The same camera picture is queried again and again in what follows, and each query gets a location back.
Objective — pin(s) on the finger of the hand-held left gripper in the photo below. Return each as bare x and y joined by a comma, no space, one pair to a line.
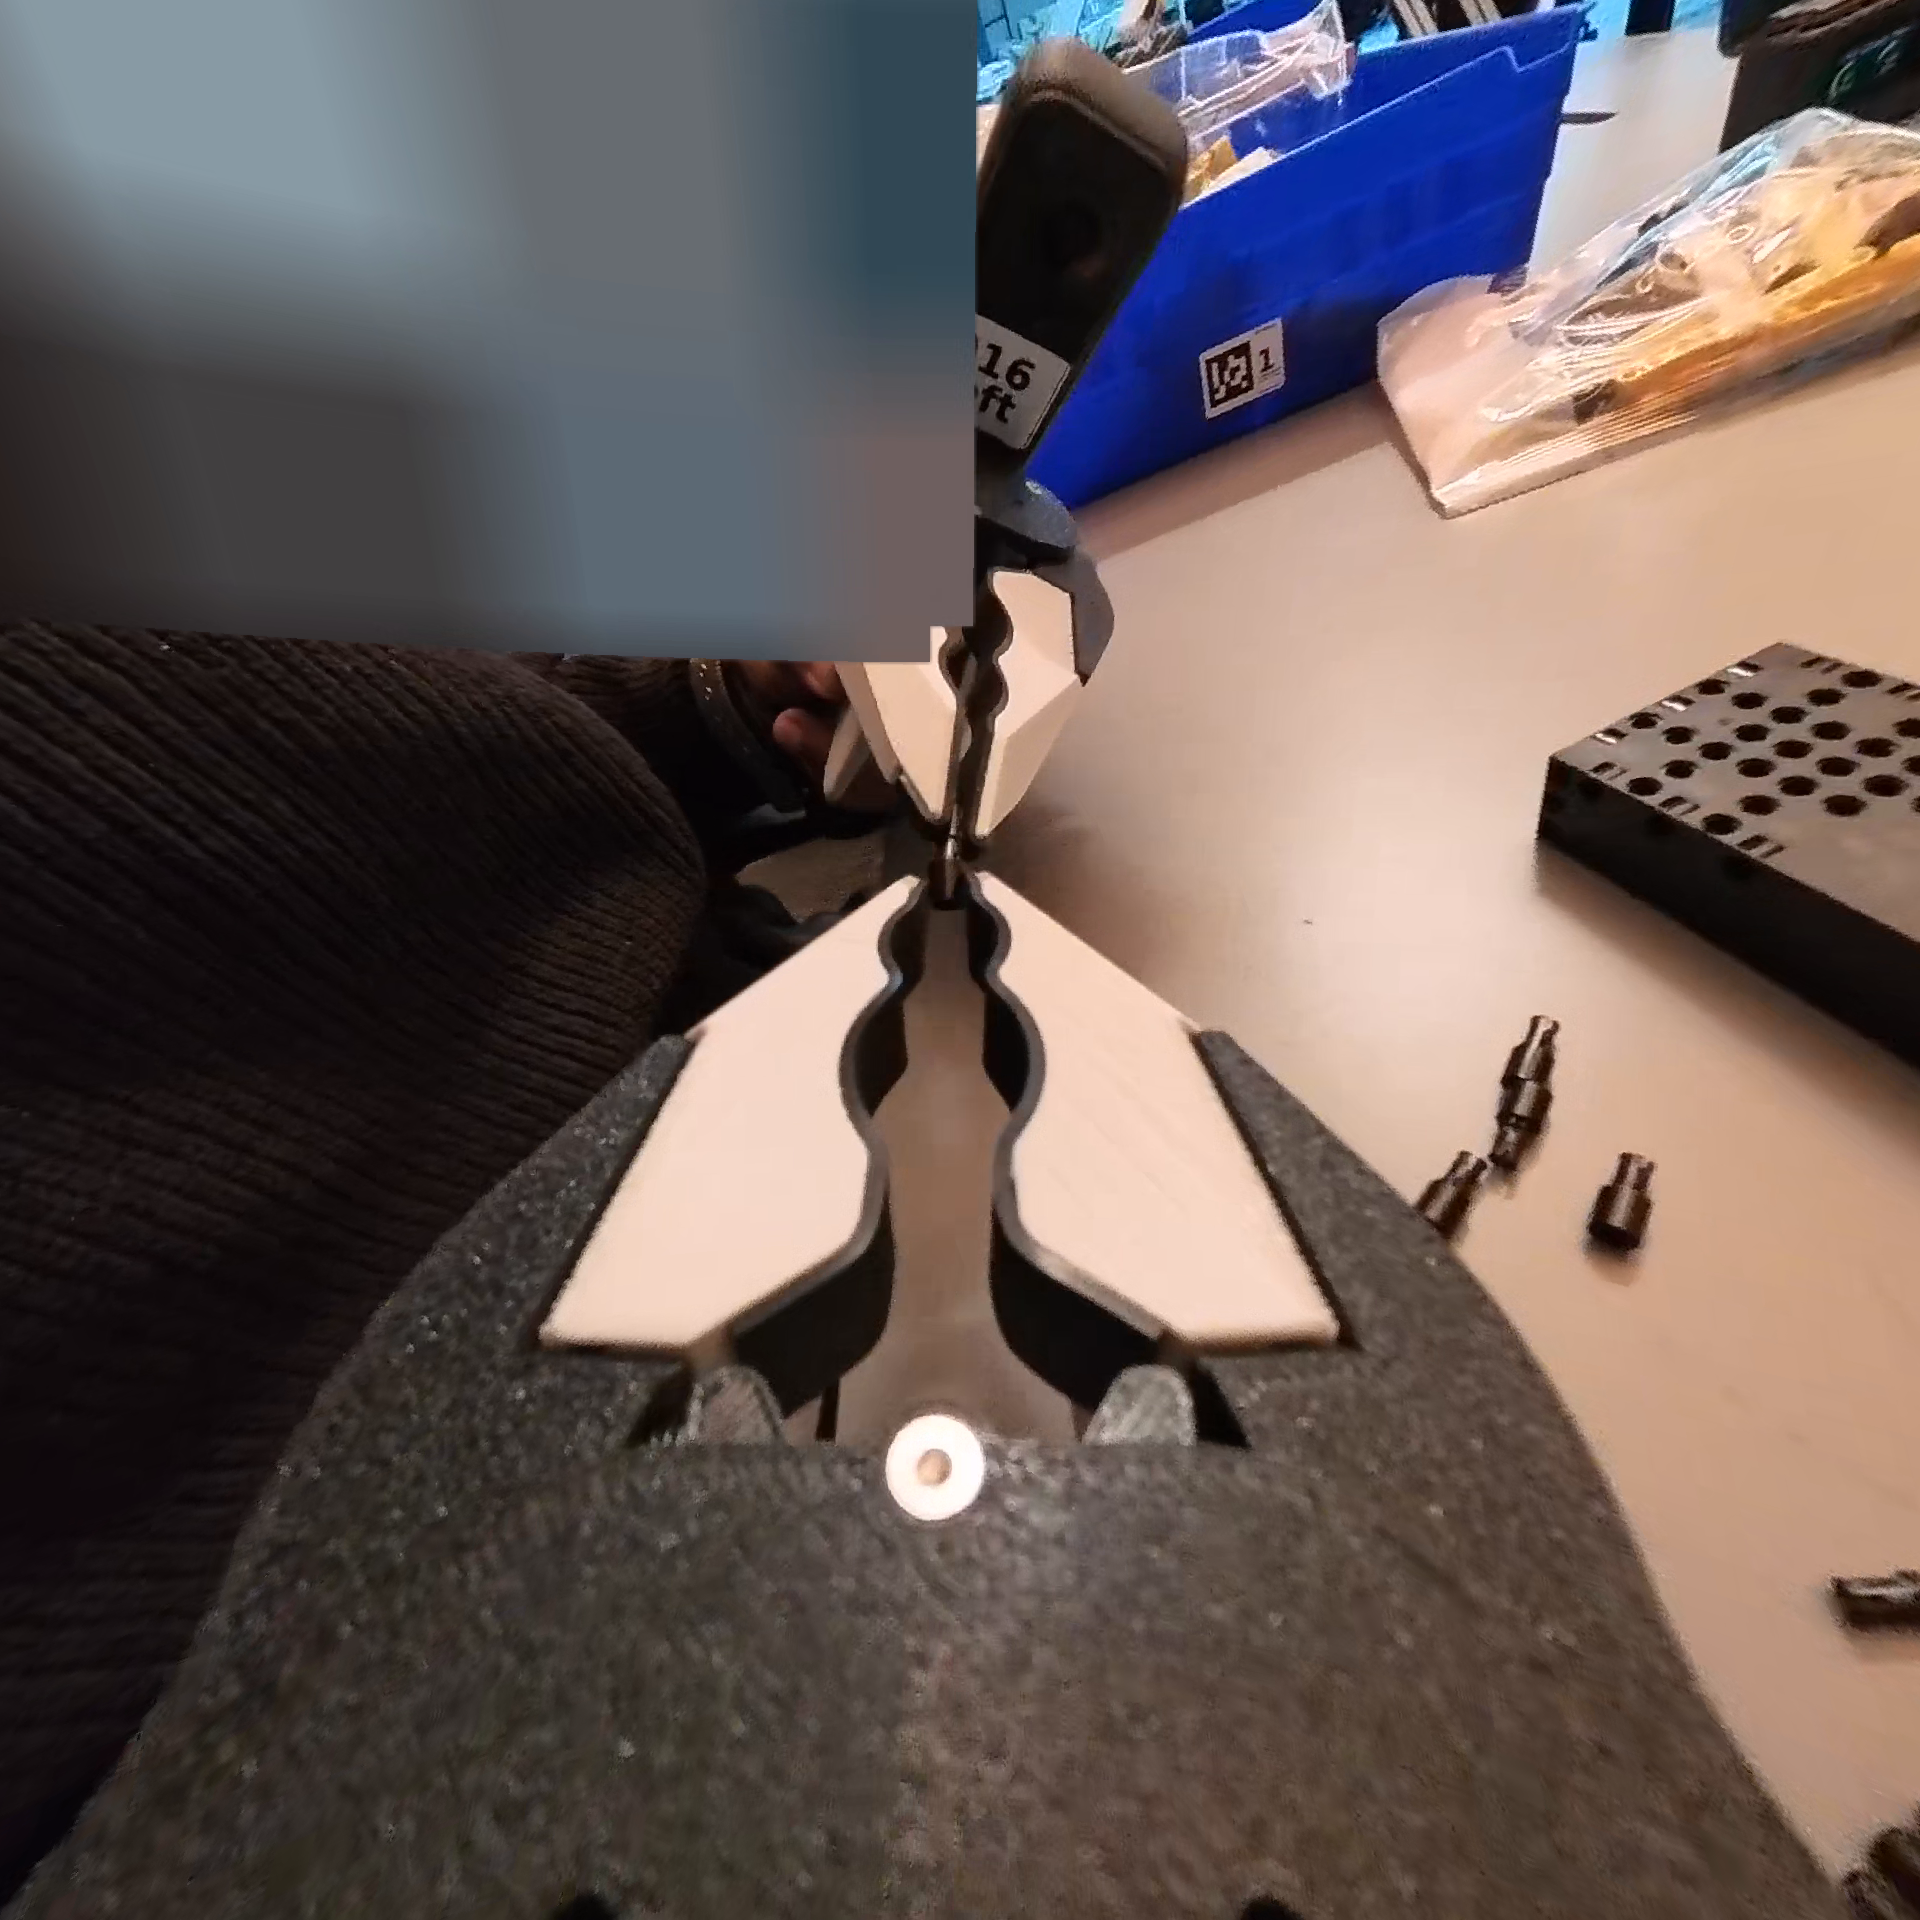
898,720
1035,675

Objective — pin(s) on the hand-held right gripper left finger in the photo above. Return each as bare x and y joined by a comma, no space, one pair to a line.
718,1186

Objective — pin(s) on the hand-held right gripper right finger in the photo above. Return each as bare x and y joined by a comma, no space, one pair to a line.
1170,1186

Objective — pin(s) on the small black bolt pin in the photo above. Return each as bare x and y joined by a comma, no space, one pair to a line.
1467,1172
952,886

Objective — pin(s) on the small black nut piece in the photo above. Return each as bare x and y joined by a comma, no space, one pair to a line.
1441,1209

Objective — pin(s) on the pile of small plastic pins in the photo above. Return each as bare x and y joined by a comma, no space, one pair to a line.
1892,1876

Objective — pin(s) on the person's left hand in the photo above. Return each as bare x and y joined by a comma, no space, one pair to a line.
806,730

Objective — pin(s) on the clear plastic bag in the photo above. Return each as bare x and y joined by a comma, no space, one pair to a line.
1262,76

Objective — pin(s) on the blue storage bin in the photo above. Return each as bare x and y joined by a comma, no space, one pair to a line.
1348,227

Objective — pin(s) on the long black joined pin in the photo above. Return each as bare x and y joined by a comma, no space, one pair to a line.
1523,1087

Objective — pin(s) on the short black stubby pin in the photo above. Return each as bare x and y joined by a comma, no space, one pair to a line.
1621,1196

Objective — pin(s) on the clear bag of yellow parts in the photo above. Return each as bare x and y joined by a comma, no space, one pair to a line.
1650,330

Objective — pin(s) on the black perforated plastic block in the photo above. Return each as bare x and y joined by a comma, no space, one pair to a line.
1772,810

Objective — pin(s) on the black display device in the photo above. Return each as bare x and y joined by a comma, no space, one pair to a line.
1799,61

